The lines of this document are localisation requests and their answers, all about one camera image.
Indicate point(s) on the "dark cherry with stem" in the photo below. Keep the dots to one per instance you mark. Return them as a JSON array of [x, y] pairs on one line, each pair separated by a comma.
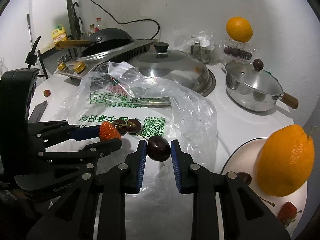
[[245, 177]]

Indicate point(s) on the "steel cups in plastic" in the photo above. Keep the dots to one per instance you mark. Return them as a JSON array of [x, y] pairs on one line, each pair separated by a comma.
[[201, 46]]

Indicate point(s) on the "dark cherry on bag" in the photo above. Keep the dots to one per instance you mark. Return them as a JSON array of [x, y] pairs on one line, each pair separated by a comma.
[[120, 126], [158, 149], [133, 126]]

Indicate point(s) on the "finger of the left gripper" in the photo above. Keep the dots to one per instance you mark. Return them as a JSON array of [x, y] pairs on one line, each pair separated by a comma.
[[52, 154], [61, 131]]

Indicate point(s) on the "red strawberry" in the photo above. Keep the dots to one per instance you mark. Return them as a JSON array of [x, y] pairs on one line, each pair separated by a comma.
[[107, 132], [287, 214]]

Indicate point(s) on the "silver induction cooker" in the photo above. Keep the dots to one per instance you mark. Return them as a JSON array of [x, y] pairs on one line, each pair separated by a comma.
[[118, 55]]

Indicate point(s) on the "clear printed plastic bag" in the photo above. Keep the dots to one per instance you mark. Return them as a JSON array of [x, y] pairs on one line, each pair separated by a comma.
[[120, 91]]

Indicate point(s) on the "smartphone with lit screen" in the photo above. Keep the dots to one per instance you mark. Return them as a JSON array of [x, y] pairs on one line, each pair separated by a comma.
[[38, 112]]

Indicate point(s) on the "glass fruit stand with cherries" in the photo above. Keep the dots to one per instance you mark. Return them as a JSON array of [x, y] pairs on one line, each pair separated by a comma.
[[235, 51]]

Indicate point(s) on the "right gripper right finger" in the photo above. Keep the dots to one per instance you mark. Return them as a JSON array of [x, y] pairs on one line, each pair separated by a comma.
[[244, 215]]

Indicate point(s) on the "large steel domed lid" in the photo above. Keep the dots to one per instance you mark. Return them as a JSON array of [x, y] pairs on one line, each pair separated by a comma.
[[176, 66]]

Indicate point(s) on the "small steel saucepan with lid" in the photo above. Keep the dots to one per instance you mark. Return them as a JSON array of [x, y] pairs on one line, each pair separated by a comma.
[[255, 89]]

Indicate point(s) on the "black wok wooden handle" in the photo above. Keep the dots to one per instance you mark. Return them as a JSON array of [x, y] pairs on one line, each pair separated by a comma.
[[101, 41]]

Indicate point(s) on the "black wire shelf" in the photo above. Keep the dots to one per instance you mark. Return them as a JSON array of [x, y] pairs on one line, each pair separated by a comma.
[[49, 58]]

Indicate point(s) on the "clear bottle red label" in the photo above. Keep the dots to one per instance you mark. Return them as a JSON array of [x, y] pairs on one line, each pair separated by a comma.
[[99, 24]]

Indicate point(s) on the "white round plate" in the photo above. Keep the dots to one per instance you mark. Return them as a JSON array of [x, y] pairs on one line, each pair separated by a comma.
[[244, 159]]

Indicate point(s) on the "small strawberry on counter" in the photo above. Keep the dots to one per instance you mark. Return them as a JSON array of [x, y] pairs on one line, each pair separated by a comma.
[[47, 93]]

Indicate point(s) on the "large orange with stem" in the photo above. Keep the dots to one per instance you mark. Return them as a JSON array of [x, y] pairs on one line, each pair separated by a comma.
[[285, 161]]

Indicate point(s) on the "yellow detergent bottle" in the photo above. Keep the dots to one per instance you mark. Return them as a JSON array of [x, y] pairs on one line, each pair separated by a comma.
[[59, 34]]

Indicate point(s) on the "orange on glass stand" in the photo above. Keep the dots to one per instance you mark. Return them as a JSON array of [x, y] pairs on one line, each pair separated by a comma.
[[239, 29]]

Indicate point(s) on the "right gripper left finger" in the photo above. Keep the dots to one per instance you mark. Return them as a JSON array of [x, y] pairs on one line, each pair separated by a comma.
[[95, 207]]

